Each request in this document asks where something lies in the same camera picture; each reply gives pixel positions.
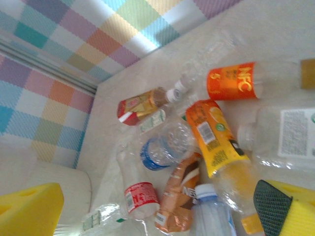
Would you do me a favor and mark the orange NFC label bottle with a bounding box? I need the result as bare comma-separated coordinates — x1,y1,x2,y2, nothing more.
206,61,265,101

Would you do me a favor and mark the clear bottle blue label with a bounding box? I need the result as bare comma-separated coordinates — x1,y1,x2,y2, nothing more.
138,120,198,172

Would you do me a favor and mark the yellow snack packet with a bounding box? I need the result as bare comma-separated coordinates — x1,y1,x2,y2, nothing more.
185,99,264,235

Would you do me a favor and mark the red and yellow box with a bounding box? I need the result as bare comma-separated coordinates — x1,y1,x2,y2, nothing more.
117,87,182,126

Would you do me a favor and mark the white ribbed bin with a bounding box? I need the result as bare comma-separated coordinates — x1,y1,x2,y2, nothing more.
0,145,93,232

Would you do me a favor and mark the clear bottle red label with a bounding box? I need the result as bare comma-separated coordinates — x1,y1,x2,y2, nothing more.
115,144,161,220

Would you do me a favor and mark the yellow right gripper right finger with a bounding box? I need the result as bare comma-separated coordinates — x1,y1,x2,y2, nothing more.
253,179,315,236

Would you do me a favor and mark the small amber bottle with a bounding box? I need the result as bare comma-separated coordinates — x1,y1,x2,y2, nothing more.
299,58,315,90

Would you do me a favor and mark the clear bottle green print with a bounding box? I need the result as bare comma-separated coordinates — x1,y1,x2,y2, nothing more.
53,202,149,236

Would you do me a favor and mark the pale bottle blue white cap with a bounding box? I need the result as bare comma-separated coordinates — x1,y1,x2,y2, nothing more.
190,183,237,236

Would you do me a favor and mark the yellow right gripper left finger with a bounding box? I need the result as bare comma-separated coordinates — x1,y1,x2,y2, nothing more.
0,182,65,236

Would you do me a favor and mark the white tagged small item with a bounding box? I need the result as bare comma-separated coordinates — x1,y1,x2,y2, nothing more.
237,105,315,173

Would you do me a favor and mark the aluminium frame post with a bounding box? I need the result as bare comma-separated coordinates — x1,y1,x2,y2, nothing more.
0,36,98,96

